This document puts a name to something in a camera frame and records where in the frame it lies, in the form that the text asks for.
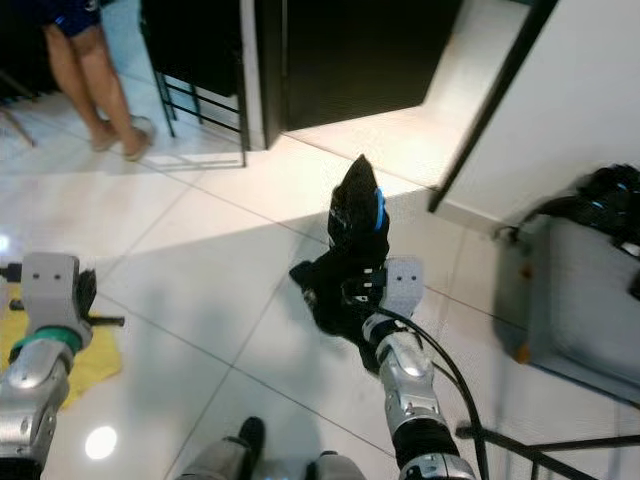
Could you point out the blue plastic hanger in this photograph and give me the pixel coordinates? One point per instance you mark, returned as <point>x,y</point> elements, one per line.
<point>380,210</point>

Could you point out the yellow shirt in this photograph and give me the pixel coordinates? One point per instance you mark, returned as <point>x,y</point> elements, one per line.
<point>95,375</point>

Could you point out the black folding chair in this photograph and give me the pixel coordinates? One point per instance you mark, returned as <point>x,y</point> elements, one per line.
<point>190,40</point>

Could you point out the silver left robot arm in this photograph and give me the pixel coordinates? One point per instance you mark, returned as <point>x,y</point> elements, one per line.
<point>40,400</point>

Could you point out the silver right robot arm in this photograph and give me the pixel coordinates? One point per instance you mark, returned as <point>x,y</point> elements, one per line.
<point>410,385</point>

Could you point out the black trim strip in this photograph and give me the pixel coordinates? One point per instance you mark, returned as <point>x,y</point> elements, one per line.
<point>489,110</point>

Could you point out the grey case orange feet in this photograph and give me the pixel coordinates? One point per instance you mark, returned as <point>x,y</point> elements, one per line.
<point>580,300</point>

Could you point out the person in blue shorts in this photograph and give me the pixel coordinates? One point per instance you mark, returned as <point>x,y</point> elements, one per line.
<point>90,90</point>

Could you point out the black door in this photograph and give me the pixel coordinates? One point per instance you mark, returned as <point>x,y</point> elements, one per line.
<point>360,60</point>

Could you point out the robot leg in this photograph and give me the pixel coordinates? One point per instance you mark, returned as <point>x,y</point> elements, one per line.
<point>342,468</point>
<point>225,455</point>

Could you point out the black garment white print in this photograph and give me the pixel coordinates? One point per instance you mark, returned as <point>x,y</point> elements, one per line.
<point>345,250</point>

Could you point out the robot right leg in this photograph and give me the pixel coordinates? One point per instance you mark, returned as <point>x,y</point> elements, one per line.
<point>342,468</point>

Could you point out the robot left leg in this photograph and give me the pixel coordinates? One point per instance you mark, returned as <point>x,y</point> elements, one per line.
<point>225,455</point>

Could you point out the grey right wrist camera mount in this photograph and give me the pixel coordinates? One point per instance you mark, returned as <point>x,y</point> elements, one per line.
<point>405,285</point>

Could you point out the black drying rack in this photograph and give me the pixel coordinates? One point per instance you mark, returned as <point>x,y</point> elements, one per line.
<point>560,442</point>

